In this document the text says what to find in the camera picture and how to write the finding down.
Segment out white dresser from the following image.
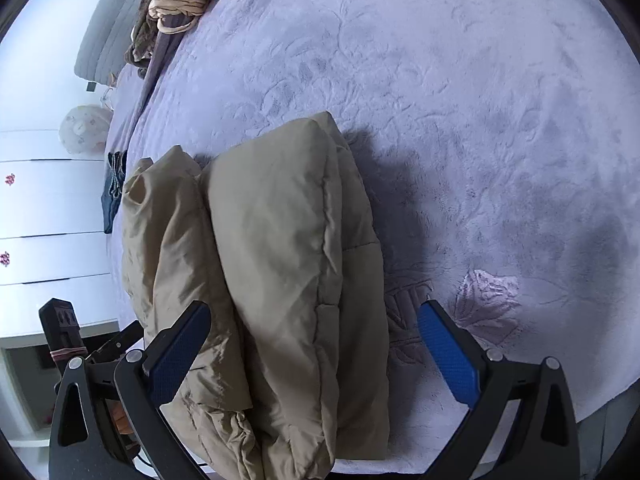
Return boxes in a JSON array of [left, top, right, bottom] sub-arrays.
[[0, 130, 146, 351]]

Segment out white floral bag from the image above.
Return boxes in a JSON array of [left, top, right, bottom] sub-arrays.
[[59, 105, 113, 157]]

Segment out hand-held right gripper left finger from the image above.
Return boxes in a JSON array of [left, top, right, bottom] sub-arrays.
[[48, 301, 213, 480]]

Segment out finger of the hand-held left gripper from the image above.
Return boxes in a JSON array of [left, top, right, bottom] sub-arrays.
[[85, 320, 147, 366]]

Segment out grey quilted headboard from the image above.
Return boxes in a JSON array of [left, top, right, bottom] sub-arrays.
[[74, 0, 151, 86]]

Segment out khaki puffer jacket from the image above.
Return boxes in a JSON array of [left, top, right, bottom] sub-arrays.
[[120, 110, 391, 480]]

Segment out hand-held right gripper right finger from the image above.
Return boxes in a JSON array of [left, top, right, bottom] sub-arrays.
[[417, 300, 582, 480]]

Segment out dark blue jeans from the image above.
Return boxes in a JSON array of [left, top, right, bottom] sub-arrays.
[[101, 150, 128, 235]]

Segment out grey fleece garment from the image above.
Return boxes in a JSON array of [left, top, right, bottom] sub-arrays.
[[137, 15, 196, 81]]

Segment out purple embossed blanket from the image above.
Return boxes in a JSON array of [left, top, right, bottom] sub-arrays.
[[102, 0, 637, 466]]

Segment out brown patterned cloth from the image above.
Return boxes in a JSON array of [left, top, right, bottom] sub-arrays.
[[127, 0, 168, 63]]

